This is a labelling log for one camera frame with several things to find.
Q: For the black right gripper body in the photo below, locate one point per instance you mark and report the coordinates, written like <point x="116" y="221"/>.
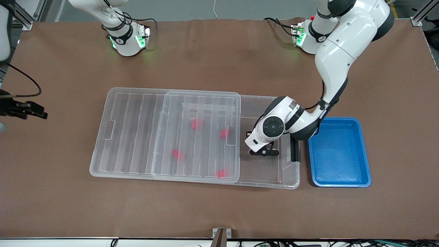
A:
<point x="11" y="108"/>

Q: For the clear plastic box lid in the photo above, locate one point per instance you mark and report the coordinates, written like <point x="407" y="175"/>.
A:
<point x="130" y="137"/>

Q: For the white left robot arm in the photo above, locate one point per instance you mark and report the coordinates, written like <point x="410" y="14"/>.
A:
<point x="336" y="55"/>

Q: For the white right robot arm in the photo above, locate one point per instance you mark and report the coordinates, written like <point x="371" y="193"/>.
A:
<point x="125" y="43"/>

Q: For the clear plastic storage box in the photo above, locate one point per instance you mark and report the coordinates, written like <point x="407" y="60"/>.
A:
<point x="260" y="168"/>

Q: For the red block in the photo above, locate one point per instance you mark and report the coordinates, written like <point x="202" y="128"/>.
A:
<point x="225" y="133"/>
<point x="177" y="154"/>
<point x="196" y="124"/>
<point x="223" y="173"/>

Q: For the blue plastic tray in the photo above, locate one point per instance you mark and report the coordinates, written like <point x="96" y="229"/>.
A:
<point x="339" y="157"/>

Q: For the aluminium frame profile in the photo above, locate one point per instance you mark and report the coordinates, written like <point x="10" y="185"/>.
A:
<point x="25" y="17"/>

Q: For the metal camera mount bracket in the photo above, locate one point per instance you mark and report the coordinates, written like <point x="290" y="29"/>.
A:
<point x="221" y="236"/>

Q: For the aluminium frame post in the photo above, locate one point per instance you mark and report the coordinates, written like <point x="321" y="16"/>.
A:
<point x="422" y="13"/>

